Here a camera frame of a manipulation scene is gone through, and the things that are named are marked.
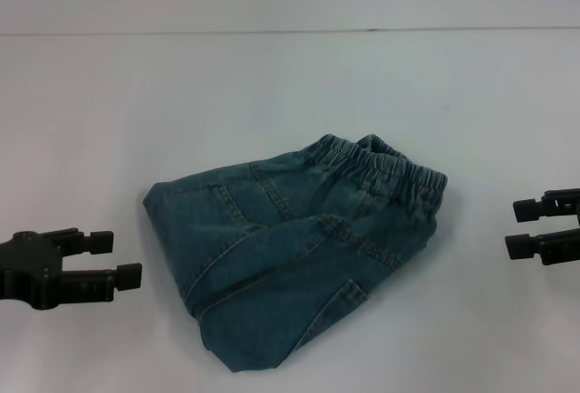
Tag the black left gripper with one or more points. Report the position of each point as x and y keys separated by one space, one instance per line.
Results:
x=27 y=271

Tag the blue denim shorts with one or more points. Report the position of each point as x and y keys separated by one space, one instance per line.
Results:
x=294 y=252

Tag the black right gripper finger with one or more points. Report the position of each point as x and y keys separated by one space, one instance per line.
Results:
x=530 y=246
x=534 y=209

